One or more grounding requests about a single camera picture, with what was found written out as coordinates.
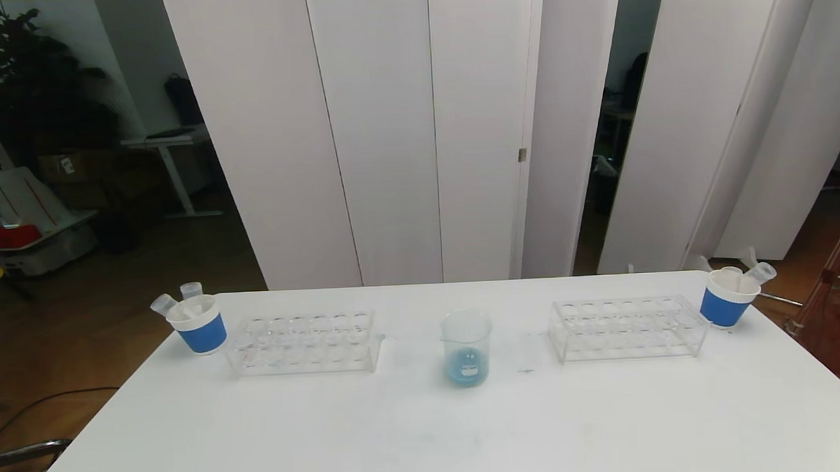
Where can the red flat object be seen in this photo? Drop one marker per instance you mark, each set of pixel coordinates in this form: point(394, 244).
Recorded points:
point(4, 238)

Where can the blue banded white paper cup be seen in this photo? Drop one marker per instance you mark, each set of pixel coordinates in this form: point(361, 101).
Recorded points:
point(723, 310)
point(203, 336)

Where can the green potted plant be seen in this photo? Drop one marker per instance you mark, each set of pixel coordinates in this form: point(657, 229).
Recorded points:
point(30, 89)

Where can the clear graduated plastic test tube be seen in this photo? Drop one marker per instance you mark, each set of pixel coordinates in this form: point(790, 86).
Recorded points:
point(730, 273)

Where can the white machine base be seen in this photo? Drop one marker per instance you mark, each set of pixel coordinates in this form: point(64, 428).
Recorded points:
point(27, 201)

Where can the brown cardboard box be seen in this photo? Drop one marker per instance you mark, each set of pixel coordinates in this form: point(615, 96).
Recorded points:
point(75, 165)

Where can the white folding partition screen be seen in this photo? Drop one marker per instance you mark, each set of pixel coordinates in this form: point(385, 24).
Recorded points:
point(388, 125)
point(806, 76)
point(694, 80)

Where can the black backpack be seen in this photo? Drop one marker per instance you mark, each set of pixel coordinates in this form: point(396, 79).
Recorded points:
point(182, 99)

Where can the test tube with blue pigment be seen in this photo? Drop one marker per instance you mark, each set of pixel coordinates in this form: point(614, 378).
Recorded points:
point(191, 290)

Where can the clear acrylic test tube rack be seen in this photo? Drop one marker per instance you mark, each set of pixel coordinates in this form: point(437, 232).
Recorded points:
point(305, 343)
point(626, 330)

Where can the black bin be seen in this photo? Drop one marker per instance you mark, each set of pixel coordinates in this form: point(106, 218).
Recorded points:
point(116, 230)

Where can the clear plastic beaker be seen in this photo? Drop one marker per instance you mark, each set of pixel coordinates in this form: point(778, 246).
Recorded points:
point(466, 367)

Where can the test tube with yellowish pigment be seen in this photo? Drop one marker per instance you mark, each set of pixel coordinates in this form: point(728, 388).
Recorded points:
point(760, 274)

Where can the metal frame stand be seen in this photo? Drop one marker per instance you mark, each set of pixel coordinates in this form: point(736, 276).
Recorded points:
point(839, 333)

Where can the white standing desk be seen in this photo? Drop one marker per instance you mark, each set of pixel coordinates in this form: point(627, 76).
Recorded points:
point(171, 138)

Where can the white partition foot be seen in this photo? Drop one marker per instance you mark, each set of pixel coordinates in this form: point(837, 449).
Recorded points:
point(697, 262)
point(749, 254)

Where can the test tube with red pigment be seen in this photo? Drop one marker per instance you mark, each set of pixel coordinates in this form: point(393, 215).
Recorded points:
point(163, 304)

